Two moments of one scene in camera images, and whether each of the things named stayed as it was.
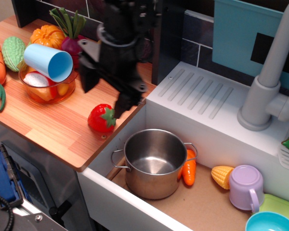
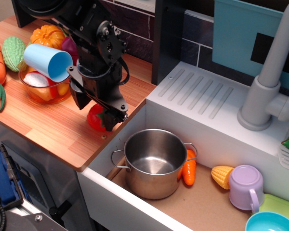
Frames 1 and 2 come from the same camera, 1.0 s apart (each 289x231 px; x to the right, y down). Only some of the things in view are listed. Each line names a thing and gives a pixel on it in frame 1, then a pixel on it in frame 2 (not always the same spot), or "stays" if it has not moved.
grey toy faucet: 263,100 stays
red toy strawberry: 101,118 stays
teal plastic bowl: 267,221 stays
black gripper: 117,63 → 105,90
